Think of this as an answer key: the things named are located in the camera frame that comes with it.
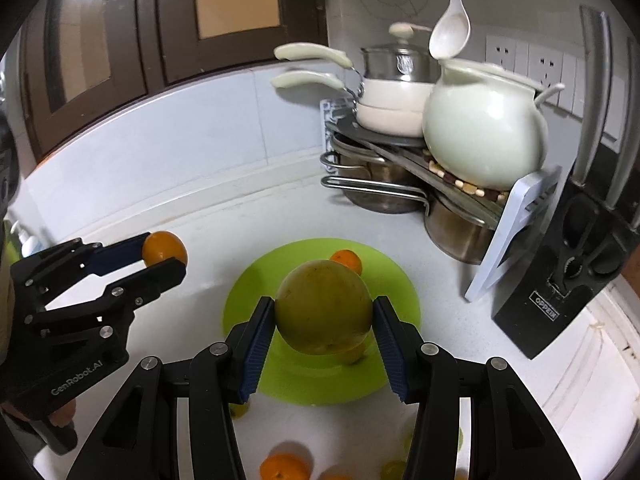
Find wooden bead trivet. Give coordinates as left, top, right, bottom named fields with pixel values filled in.
left=425, top=157, right=511, bottom=203

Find black kitchen scissors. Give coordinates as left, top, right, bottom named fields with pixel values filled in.
left=550, top=200, right=632, bottom=303

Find white wall outlet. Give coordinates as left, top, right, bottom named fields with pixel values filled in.
left=486, top=35, right=518, bottom=72
left=529, top=44, right=565, bottom=92

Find cream saucepan with handle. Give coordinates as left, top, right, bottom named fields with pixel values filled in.
left=274, top=42, right=435, bottom=111
left=271, top=71, right=426, bottom=138

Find steel pot with cream knob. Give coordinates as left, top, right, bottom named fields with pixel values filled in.
left=361, top=22, right=441, bottom=83

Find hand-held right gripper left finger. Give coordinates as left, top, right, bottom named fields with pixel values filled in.
left=65, top=296, right=276, bottom=480

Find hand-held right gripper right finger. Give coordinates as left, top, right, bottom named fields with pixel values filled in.
left=372, top=296, right=583, bottom=480

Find wide stainless steel pot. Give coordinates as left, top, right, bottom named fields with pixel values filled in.
left=330, top=132, right=431, bottom=215

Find orange tangerine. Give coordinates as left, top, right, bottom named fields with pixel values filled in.
left=328, top=249, right=363, bottom=277
left=142, top=231, right=189, bottom=268
left=259, top=452, right=312, bottom=480

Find green plate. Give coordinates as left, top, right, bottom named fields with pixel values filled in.
left=223, top=240, right=422, bottom=407

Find white plastic spoon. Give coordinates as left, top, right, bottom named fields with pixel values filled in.
left=429, top=0, right=472, bottom=60

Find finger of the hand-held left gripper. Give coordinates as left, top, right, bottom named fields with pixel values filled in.
left=11, top=232, right=151, bottom=306
left=22, top=257, right=187, bottom=346

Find brown cabinet door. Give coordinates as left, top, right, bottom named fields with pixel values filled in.
left=137, top=0, right=328, bottom=86
left=20, top=0, right=151, bottom=161

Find black knife block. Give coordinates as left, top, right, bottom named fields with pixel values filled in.
left=491, top=180, right=640, bottom=361

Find large yellow-green pear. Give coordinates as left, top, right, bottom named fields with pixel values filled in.
left=274, top=260, right=375, bottom=356

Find person's left hand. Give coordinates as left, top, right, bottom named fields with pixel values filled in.
left=47, top=399, right=78, bottom=427

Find white ceramic pot lid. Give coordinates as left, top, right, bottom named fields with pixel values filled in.
left=439, top=58, right=538, bottom=92

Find steel handle knife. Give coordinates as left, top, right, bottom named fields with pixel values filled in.
left=604, top=75, right=640, bottom=211
left=571, top=5, right=613, bottom=186

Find grey white pot rack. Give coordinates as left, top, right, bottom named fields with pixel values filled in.
left=320, top=99, right=563, bottom=301

